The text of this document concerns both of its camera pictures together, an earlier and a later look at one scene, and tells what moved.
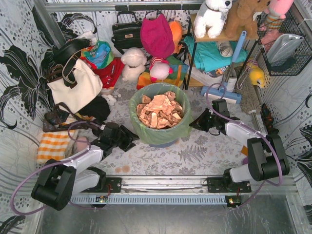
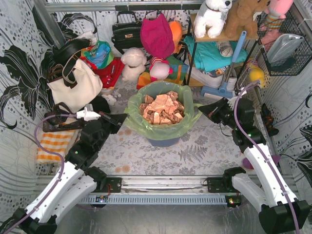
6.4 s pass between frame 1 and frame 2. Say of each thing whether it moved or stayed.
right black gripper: moved
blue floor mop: stayed
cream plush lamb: stayed
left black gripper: moved
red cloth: stayed
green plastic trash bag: moved
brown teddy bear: stayed
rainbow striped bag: stayed
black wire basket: stayed
